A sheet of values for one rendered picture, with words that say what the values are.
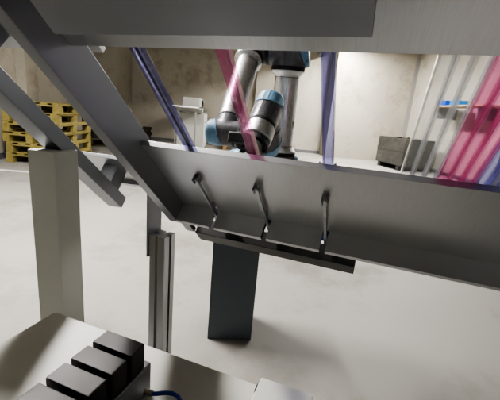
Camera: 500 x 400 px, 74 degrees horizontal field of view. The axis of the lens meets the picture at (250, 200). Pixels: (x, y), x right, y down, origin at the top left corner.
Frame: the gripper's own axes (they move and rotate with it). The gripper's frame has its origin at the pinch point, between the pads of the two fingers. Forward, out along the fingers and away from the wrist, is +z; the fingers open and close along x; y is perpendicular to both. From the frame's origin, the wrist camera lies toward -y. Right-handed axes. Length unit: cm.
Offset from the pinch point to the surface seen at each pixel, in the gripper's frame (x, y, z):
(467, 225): -41.4, -14.1, 3.1
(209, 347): 20, 78, 25
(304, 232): -18.2, -3.5, 4.2
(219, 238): 0.2, 3.1, 6.6
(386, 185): -29.9, -20.9, 3.1
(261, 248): -9.3, 3.7, 6.6
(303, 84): 172, 563, -680
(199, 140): 334, 473, -382
